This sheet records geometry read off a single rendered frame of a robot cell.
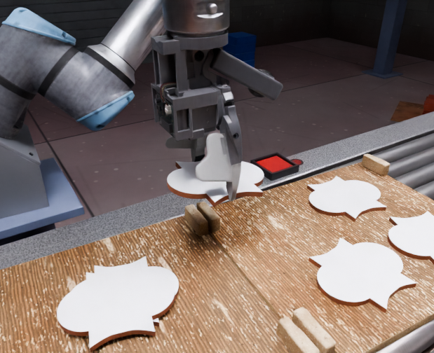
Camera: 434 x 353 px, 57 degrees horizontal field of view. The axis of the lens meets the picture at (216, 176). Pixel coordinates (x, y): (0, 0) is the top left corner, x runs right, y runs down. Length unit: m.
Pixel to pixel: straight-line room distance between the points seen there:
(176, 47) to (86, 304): 0.33
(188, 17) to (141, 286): 0.34
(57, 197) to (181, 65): 0.54
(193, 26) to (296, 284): 0.36
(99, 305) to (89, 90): 0.43
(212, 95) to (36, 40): 0.44
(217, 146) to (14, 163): 0.47
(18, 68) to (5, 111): 0.08
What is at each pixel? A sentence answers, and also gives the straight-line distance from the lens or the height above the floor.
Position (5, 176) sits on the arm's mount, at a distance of 0.87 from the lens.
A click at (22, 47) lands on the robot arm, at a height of 1.19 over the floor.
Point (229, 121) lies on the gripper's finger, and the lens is 0.48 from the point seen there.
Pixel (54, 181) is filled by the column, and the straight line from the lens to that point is 1.00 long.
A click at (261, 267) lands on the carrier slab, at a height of 0.94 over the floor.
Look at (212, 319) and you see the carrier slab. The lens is 0.53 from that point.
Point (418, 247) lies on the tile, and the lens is 0.69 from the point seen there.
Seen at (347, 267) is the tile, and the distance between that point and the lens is 0.62.
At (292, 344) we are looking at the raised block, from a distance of 0.50.
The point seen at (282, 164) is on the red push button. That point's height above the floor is 0.93.
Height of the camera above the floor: 1.34
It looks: 30 degrees down
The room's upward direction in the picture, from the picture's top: straight up
